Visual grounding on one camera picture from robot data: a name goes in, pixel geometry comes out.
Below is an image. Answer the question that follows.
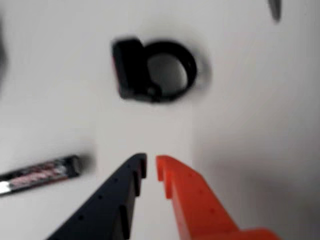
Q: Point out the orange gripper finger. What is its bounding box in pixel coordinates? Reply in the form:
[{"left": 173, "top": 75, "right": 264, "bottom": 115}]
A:
[{"left": 155, "top": 154, "right": 284, "bottom": 240}]

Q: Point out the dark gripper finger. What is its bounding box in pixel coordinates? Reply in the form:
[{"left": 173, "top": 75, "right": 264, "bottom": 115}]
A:
[{"left": 46, "top": 153, "right": 148, "bottom": 240}]

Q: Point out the black AA battery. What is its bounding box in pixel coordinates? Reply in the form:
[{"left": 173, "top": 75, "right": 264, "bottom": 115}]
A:
[{"left": 0, "top": 154, "right": 82, "bottom": 197}]

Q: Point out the black ring clamp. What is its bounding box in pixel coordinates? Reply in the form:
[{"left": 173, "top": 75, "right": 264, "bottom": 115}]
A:
[{"left": 110, "top": 37, "right": 199, "bottom": 104}]

